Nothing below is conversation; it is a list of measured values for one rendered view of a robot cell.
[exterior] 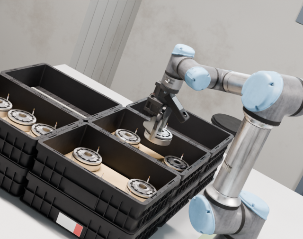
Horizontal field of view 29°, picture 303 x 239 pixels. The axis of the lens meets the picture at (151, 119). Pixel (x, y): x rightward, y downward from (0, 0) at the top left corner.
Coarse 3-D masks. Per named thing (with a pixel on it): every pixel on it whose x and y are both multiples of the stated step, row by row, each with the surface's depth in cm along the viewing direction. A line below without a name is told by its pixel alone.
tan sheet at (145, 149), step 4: (140, 144) 231; (140, 148) 227; (144, 148) 229; (148, 148) 230; (144, 152) 226; (148, 152) 227; (152, 152) 228; (152, 156) 225; (156, 156) 226; (160, 156) 228; (160, 160) 225
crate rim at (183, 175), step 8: (112, 112) 223; (136, 112) 232; (88, 120) 208; (96, 120) 211; (112, 136) 204; (176, 136) 225; (128, 144) 203; (192, 144) 223; (208, 152) 222; (200, 160) 212; (192, 168) 204; (184, 176) 198
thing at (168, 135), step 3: (165, 129) 224; (168, 132) 223; (156, 135) 216; (159, 135) 217; (162, 135) 218; (165, 135) 219; (168, 135) 221; (171, 135) 221; (162, 138) 216; (165, 138) 216; (168, 138) 217
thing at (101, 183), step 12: (60, 132) 192; (120, 144) 201; (48, 156) 180; (60, 156) 178; (144, 156) 198; (72, 168) 177; (84, 168) 176; (168, 168) 197; (96, 180) 174; (108, 192) 173; (120, 192) 171; (156, 192) 179; (132, 204) 171; (144, 204) 170
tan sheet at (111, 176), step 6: (66, 156) 200; (102, 168) 202; (108, 168) 204; (96, 174) 197; (108, 174) 200; (114, 174) 201; (108, 180) 196; (114, 180) 197; (120, 180) 199; (126, 180) 201; (120, 186) 195
